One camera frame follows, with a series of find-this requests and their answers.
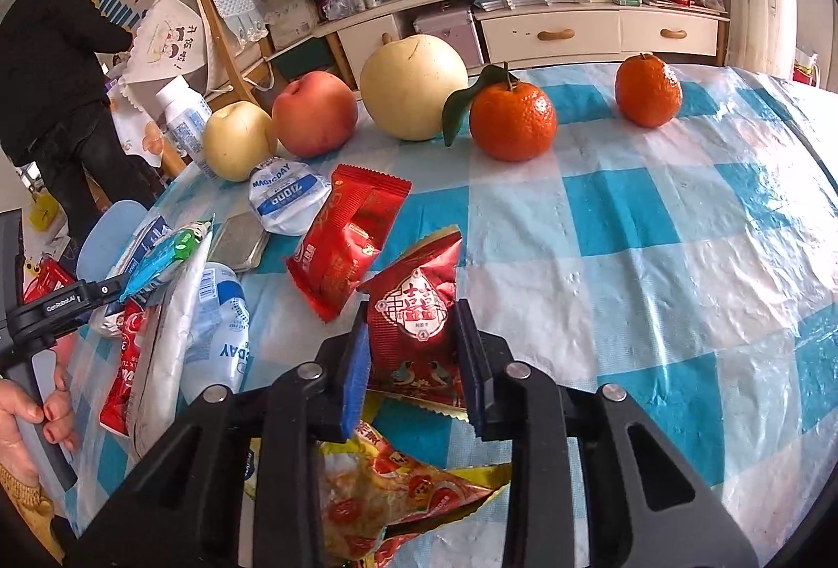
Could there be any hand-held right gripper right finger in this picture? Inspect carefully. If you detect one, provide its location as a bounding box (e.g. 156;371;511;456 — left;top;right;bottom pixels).
455;299;760;568

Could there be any group of clear glass cups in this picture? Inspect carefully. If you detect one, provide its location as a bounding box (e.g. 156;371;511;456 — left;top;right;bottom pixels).
321;0;384;20

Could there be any yellow bag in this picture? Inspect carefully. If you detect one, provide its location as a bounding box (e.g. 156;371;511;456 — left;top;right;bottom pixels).
29;191;64;232

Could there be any long white plastic wrapper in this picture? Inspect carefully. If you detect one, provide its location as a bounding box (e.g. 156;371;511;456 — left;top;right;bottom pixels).
127;227;214;459

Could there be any pale blue lace chair cover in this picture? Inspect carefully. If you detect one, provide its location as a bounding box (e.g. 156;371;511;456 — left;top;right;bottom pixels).
196;0;271;45

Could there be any red patterned snack packet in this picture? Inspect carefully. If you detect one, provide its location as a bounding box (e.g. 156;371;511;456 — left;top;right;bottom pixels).
357;226;470;412

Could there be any blue plastic chair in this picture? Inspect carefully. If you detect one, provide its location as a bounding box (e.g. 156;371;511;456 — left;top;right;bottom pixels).
76;200;156;294

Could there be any white upright drink bottle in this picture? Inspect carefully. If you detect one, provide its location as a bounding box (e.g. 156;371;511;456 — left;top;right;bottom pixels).
155;77;220;179

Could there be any white blue carton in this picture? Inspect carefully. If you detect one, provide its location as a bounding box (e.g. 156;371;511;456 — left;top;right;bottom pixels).
88;214;175;340

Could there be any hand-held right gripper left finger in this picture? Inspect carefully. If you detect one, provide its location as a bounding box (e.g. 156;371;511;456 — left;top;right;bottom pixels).
65;301;371;568

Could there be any red apple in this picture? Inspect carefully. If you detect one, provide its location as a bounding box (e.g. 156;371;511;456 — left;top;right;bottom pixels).
271;71;360;159

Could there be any plain red snack packet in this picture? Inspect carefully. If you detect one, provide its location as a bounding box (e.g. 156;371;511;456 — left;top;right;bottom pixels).
284;163;413;323

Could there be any grey foil packet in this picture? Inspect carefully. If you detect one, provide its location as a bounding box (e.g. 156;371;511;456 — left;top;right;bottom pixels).
211;212;271;274

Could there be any blue checked plastic tablecloth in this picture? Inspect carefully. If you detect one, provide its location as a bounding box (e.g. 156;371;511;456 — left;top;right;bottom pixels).
62;62;838;543

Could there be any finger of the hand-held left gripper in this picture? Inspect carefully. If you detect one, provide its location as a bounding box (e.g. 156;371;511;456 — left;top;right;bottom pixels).
77;273;132;308

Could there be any wooden chair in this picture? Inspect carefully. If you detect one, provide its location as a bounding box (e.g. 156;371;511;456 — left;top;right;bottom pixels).
193;0;281;99

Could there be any grey metal box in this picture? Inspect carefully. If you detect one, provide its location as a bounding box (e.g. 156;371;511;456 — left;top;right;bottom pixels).
412;10;486;69

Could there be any white media cabinet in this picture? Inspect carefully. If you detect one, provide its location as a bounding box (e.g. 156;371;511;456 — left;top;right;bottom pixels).
314;0;731;92

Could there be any person's left forearm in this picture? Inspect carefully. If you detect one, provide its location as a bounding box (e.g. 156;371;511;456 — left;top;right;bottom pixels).
0;463;67;564

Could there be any white gift bag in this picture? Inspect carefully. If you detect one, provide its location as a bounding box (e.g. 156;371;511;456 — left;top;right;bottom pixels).
262;0;319;51

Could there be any small yellow pear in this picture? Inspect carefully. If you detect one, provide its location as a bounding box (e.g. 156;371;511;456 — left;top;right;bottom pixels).
203;101;279;182

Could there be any blue green cartoon snack wrapper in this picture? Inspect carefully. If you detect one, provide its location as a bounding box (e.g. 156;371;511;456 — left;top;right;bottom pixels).
119;220;214;302

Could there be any person's left hand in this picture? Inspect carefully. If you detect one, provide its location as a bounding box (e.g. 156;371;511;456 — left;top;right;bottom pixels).
0;355;81;500

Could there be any large yellow pear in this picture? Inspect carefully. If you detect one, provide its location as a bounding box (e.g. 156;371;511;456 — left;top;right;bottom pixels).
359;34;470;142

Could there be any leafless tangerine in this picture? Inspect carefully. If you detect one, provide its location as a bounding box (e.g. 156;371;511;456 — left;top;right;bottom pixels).
614;52;683;128

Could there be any tangerine with green leaf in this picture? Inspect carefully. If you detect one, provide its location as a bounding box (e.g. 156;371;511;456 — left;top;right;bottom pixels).
443;62;559;163

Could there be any red white snack wrapper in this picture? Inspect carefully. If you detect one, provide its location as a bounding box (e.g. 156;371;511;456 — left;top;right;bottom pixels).
98;299;149;438

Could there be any white cartoon printed cloth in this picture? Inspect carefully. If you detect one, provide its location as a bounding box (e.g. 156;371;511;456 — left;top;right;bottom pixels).
105;0;212;169

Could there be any large crushed clear bottle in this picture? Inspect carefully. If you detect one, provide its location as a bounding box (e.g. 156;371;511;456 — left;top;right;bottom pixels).
180;263;253;405

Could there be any yellow red snack wrapper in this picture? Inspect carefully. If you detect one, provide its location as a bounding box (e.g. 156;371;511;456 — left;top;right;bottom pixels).
242;391;515;566

